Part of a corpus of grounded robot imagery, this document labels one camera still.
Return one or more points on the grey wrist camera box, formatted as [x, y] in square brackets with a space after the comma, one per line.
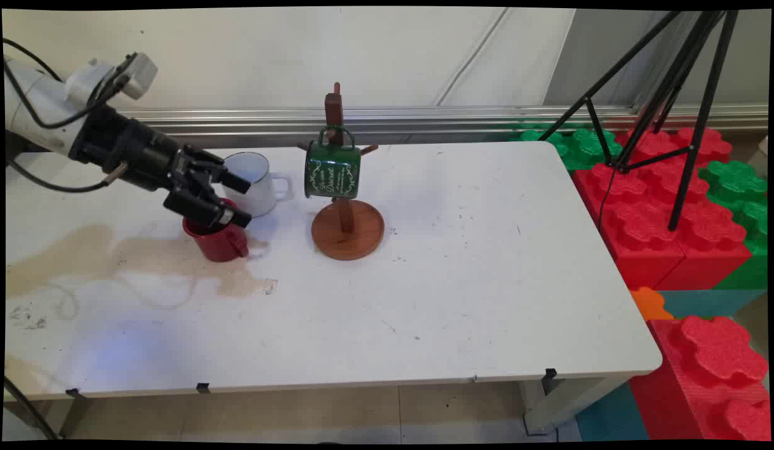
[139, 75]

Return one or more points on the large red foam block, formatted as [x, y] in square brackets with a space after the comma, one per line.
[649, 231]

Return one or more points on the red enamel mug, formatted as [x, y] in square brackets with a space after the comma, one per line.
[224, 247]

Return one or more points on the black table clip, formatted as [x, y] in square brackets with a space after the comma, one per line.
[74, 394]
[550, 374]
[203, 388]

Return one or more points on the black tripod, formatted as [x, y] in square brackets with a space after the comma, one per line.
[690, 125]

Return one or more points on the white table leg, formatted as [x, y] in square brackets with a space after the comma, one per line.
[562, 403]

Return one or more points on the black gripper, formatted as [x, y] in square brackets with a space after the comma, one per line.
[130, 150]

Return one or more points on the wooden mug tree stand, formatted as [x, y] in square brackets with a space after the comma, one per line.
[347, 240]

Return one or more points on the green enamel mug white print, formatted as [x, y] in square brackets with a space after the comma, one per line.
[331, 172]

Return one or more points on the aluminium rail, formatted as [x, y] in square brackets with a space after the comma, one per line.
[424, 122]

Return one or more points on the green foam block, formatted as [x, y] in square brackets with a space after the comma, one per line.
[740, 187]
[581, 147]

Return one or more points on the orange foam piece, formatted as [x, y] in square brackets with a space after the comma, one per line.
[648, 304]

